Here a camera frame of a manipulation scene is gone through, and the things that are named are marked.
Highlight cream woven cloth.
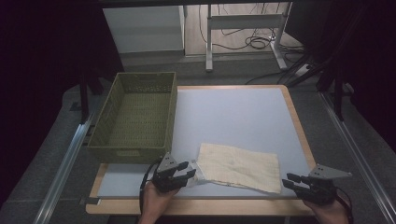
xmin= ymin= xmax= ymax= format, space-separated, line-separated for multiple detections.
xmin=190 ymin=142 xmax=283 ymax=195

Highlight green woven plastic basket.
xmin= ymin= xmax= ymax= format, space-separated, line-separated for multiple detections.
xmin=87 ymin=71 xmax=178 ymax=165

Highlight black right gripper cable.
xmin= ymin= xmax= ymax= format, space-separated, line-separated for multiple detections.
xmin=335 ymin=186 xmax=355 ymax=224

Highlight black floor cables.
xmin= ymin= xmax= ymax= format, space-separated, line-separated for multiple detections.
xmin=197 ymin=3 xmax=305 ymax=54

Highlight white cabinet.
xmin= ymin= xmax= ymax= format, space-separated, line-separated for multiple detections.
xmin=102 ymin=5 xmax=185 ymax=54

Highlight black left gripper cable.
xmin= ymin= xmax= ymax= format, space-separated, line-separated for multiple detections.
xmin=138 ymin=161 xmax=161 ymax=216

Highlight black stand post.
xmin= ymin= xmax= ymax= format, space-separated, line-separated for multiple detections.
xmin=333 ymin=69 xmax=346 ymax=122
xmin=78 ymin=74 xmax=92 ymax=125

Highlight person's right hand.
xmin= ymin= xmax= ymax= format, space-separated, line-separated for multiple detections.
xmin=303 ymin=189 xmax=351 ymax=224

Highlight metal floor rail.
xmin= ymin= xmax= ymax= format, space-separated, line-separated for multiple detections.
xmin=32 ymin=114 xmax=95 ymax=224
xmin=318 ymin=91 xmax=396 ymax=224

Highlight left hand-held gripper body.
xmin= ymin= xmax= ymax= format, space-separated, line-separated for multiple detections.
xmin=151 ymin=151 xmax=189 ymax=193

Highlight black tripod legs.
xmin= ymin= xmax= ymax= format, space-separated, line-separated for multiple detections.
xmin=284 ymin=52 xmax=334 ymax=89

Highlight dark curtain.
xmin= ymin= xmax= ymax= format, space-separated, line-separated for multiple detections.
xmin=284 ymin=0 xmax=396 ymax=154
xmin=0 ymin=0 xmax=125 ymax=206

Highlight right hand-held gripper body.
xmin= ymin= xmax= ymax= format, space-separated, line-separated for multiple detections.
xmin=293 ymin=163 xmax=353 ymax=206

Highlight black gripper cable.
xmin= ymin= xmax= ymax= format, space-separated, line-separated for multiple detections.
xmin=335 ymin=186 xmax=355 ymax=224
xmin=138 ymin=161 xmax=161 ymax=216

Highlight grey metal desk frame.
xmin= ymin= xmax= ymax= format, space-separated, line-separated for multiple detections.
xmin=205 ymin=2 xmax=293 ymax=73

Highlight person's left hand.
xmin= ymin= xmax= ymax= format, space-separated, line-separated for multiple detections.
xmin=140 ymin=181 xmax=180 ymax=216

